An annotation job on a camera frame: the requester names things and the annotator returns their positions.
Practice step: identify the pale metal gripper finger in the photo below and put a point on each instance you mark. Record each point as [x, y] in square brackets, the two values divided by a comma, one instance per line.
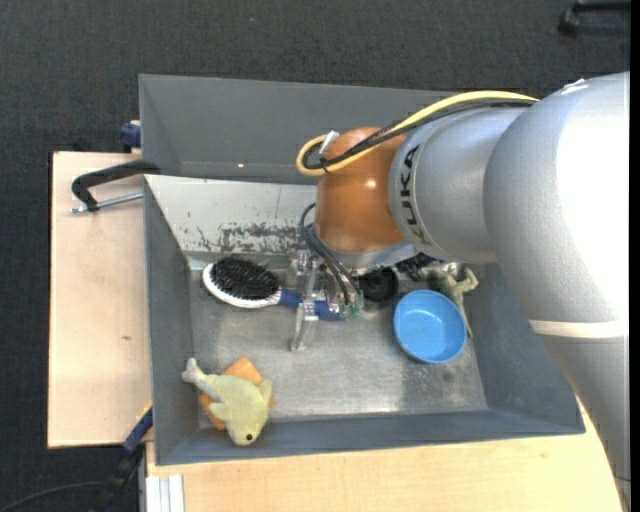
[305, 330]
[312, 286]

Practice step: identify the white and blue hairbrush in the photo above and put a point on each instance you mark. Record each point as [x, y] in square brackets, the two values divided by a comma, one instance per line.
[242, 282]

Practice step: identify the grey metal bin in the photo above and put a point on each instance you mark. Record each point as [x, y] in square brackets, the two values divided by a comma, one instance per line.
[350, 385]

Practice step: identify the orange sponge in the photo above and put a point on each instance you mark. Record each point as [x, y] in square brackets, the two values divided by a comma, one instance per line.
[243, 370]

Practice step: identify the pale green plush fish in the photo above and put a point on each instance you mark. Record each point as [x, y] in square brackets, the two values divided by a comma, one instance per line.
[240, 405]

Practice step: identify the blue bowl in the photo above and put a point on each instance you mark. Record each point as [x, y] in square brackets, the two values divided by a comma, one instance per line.
[430, 327]

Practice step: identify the green toy soldier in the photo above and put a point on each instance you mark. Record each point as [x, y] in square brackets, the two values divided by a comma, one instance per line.
[452, 284]

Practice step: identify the pale wood board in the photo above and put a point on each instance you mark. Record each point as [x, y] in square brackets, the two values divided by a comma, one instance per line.
[95, 310]

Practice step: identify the black cylinder on white bracket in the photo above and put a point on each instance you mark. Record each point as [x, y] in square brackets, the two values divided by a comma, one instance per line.
[378, 286]

